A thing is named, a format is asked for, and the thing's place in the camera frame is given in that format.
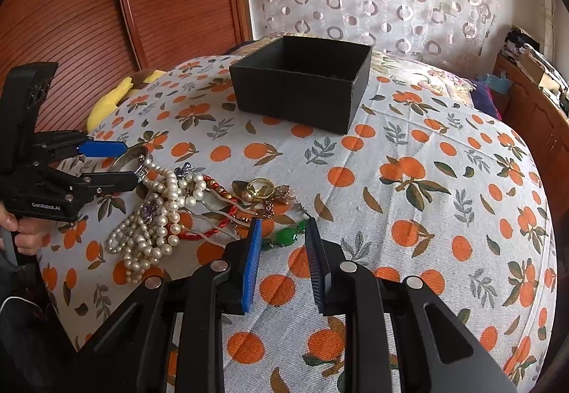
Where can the person's left hand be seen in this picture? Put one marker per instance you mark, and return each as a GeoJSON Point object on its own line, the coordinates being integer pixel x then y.
{"type": "Point", "coordinates": [29, 239]}

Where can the silver bangle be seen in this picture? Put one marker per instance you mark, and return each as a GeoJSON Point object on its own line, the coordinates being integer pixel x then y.
{"type": "Point", "coordinates": [126, 159]}

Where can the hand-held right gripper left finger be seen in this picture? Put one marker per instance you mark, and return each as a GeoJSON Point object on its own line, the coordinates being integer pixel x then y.
{"type": "Point", "coordinates": [252, 268]}

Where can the wooden cabinet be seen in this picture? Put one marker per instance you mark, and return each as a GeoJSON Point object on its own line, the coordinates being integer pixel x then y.
{"type": "Point", "coordinates": [533, 122]}

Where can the blue crystal brooch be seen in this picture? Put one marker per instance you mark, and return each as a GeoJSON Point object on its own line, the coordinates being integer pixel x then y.
{"type": "Point", "coordinates": [184, 173]}

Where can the orange fruit print cloth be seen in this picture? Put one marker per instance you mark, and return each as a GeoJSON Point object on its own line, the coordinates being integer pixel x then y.
{"type": "Point", "coordinates": [400, 219]}

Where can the teal plastic bag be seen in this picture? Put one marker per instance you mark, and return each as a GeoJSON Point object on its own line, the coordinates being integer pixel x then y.
{"type": "Point", "coordinates": [495, 81]}

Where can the dark blue blanket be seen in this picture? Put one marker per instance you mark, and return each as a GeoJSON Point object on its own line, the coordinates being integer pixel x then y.
{"type": "Point", "coordinates": [484, 100]}

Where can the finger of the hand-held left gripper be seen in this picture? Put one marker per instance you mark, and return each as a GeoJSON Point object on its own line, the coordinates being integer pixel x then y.
{"type": "Point", "coordinates": [104, 148]}
{"type": "Point", "coordinates": [115, 183]}

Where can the metal hair comb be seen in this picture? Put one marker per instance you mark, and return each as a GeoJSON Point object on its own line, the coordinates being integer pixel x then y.
{"type": "Point", "coordinates": [212, 215]}

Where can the floral blanket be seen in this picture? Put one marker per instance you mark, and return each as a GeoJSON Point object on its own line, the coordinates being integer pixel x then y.
{"type": "Point", "coordinates": [444, 82]}

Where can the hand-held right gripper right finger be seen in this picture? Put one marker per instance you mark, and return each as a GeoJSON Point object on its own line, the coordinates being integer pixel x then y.
{"type": "Point", "coordinates": [316, 268]}

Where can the black cardboard box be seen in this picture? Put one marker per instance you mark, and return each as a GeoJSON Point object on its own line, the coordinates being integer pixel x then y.
{"type": "Point", "coordinates": [289, 100]}

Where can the yellow plush toy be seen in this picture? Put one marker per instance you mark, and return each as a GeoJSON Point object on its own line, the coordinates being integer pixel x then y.
{"type": "Point", "coordinates": [106, 104]}

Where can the pile of clutter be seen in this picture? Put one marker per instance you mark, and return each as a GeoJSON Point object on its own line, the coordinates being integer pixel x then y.
{"type": "Point", "coordinates": [529, 60]}

